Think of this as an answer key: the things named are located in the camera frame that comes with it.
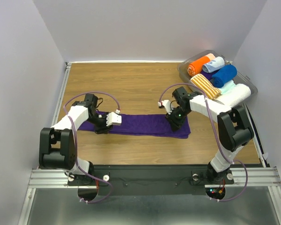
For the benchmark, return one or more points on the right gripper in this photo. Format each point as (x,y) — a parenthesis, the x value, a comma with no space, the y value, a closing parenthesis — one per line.
(174,124)

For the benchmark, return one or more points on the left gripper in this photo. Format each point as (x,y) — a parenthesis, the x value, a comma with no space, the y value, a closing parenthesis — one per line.
(103,129)

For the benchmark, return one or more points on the purple towel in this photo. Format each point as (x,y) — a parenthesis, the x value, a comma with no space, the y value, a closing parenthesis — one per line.
(207,75)
(151,125)

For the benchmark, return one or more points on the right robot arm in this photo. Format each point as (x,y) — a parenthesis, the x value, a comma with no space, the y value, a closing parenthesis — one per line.
(231,126)

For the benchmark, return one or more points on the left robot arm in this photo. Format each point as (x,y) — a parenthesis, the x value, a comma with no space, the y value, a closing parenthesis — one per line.
(58,147)

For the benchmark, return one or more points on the orange striped rolled towel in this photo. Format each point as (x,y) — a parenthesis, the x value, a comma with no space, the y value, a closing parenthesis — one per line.
(201,82)

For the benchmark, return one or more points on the purple rolled towel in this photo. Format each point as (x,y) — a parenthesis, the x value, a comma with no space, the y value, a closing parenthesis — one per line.
(207,75)

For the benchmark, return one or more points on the pale teal rolled towel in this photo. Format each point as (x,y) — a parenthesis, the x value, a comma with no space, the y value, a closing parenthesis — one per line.
(227,87)

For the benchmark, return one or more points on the light blue patterned rolled towel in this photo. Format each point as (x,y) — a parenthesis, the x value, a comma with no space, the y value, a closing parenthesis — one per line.
(214,65)

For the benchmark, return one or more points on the white rolled towel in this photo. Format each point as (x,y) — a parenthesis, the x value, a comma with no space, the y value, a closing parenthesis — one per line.
(234,96)

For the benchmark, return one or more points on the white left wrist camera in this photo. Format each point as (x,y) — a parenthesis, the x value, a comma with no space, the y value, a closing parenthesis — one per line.
(113,118)

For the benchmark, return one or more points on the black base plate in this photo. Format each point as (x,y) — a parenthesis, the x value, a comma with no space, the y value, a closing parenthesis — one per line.
(159,179)

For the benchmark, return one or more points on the aluminium frame rail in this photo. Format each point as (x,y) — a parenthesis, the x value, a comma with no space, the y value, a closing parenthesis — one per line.
(257,177)

